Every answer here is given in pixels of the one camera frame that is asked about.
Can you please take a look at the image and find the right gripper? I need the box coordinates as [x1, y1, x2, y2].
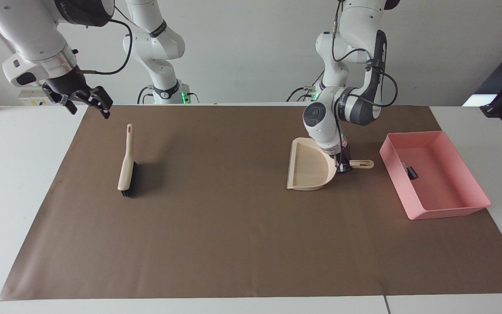
[41, 65, 114, 119]

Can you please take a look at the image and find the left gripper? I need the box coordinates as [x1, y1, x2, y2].
[334, 143, 353, 173]

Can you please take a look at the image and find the beige dustpan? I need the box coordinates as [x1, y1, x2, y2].
[286, 137, 374, 191]

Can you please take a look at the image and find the pink plastic bin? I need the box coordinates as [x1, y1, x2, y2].
[379, 131, 492, 220]

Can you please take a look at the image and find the white socket box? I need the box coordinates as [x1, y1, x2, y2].
[17, 91, 54, 106]

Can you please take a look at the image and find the beige brush with black bristles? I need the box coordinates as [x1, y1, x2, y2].
[117, 123, 138, 198]

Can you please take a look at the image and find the black cable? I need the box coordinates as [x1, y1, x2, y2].
[286, 86, 318, 102]
[80, 17, 133, 76]
[330, 0, 399, 109]
[136, 85, 156, 105]

